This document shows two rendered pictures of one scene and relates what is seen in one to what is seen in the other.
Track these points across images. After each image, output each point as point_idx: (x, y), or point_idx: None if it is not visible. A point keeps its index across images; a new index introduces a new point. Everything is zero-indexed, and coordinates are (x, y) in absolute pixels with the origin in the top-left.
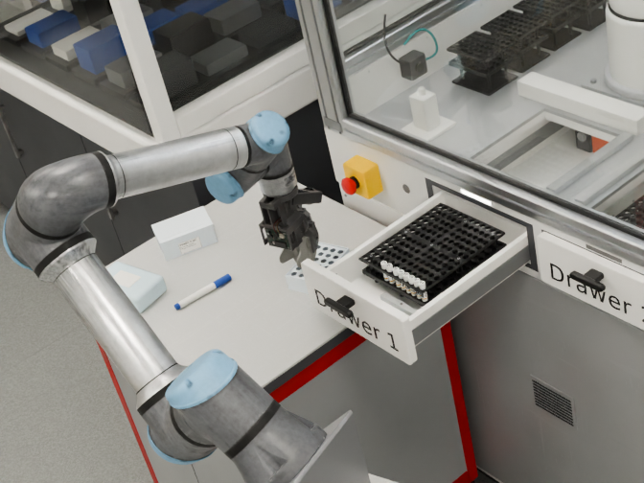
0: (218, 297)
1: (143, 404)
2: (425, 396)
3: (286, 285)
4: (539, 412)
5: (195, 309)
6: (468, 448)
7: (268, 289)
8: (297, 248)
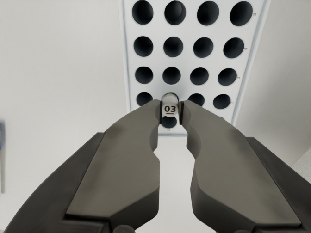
0: (27, 161)
1: None
2: None
3: (120, 103)
4: None
5: (21, 186)
6: None
7: (95, 124)
8: (153, 145)
